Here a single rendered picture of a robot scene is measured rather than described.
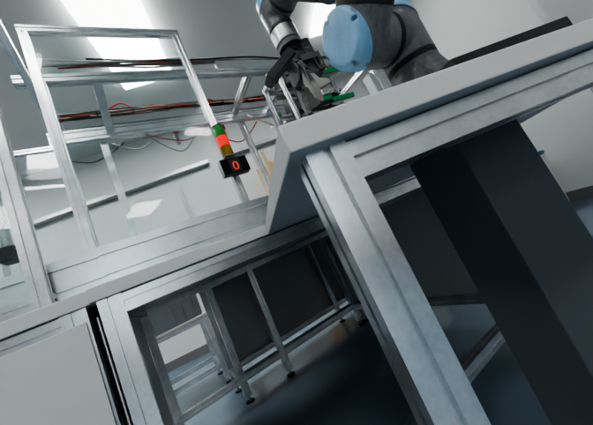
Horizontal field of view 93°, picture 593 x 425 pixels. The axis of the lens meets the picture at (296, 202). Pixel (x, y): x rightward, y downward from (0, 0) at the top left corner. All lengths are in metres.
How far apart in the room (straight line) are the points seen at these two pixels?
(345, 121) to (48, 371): 0.70
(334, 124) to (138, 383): 0.64
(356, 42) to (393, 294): 0.48
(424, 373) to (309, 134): 0.23
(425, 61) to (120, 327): 0.86
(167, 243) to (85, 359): 0.29
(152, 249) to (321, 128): 0.64
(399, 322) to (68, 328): 0.65
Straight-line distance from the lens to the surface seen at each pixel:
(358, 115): 0.29
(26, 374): 0.78
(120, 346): 0.74
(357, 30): 0.62
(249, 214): 0.88
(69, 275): 0.85
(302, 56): 0.83
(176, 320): 2.83
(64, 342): 0.77
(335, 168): 0.28
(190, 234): 0.83
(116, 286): 0.73
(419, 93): 0.33
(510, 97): 0.44
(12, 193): 0.88
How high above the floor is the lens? 0.75
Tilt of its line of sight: 10 degrees up
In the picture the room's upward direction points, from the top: 25 degrees counter-clockwise
